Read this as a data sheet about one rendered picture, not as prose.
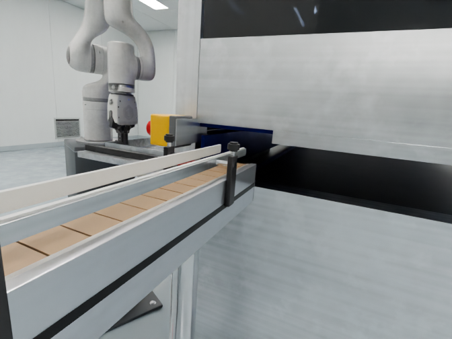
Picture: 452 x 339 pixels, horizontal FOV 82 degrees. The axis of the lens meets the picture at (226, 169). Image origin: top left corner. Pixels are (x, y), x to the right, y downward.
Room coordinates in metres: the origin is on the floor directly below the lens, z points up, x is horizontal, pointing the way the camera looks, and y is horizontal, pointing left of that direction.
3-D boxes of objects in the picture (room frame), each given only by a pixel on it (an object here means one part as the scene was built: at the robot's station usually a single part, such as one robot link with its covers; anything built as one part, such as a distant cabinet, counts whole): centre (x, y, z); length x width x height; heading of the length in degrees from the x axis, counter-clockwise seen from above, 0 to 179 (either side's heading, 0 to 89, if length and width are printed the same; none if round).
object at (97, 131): (1.22, 0.61, 0.95); 0.19 x 0.19 x 0.18
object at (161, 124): (0.63, 0.14, 1.00); 0.08 x 0.07 x 0.07; 67
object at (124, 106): (0.93, 0.37, 1.03); 0.10 x 0.07 x 0.11; 157
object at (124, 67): (0.93, 0.37, 1.17); 0.09 x 0.08 x 0.13; 128
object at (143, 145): (0.93, 0.21, 0.90); 0.34 x 0.26 x 0.04; 66
